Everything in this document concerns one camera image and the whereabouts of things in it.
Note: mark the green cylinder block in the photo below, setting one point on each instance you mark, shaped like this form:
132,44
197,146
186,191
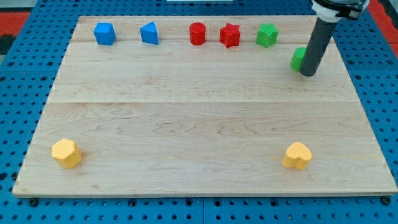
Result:
297,58

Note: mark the yellow hexagon block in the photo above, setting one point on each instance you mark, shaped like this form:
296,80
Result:
66,153

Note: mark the green star block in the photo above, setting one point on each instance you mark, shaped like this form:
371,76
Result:
267,35

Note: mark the yellow heart block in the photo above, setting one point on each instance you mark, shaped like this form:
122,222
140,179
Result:
297,156

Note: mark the red star block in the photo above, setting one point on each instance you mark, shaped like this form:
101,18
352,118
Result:
230,35

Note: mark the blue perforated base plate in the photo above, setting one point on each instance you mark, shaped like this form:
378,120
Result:
40,35

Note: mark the blue cube block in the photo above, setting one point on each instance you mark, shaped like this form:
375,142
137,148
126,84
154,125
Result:
104,33

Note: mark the blue triangular prism block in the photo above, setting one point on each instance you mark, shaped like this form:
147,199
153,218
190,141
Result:
149,33

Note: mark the wooden board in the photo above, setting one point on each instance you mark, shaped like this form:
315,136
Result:
183,120

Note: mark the red cylinder block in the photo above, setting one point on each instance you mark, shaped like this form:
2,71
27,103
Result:
197,31

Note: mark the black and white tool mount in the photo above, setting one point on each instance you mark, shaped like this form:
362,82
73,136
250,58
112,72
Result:
333,11

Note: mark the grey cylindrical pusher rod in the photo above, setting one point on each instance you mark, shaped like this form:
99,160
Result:
316,48

